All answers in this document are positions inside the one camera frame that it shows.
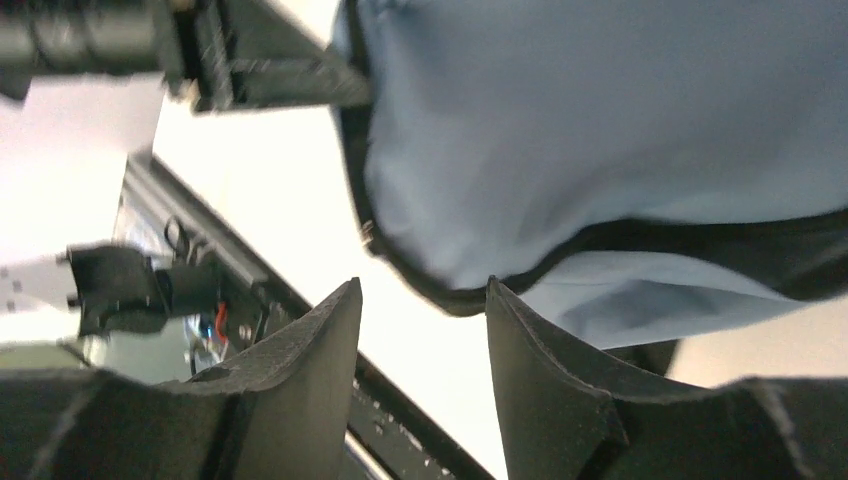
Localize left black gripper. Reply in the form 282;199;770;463
1;0;370;111

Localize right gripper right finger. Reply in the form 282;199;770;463
486;280;847;479

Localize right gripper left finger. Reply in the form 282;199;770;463
1;279;362;479

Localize blue-grey student backpack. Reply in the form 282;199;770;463
332;1;847;350

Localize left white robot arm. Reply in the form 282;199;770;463
1;1;371;350

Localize black mounting rail base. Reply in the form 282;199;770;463
120;153;491;479

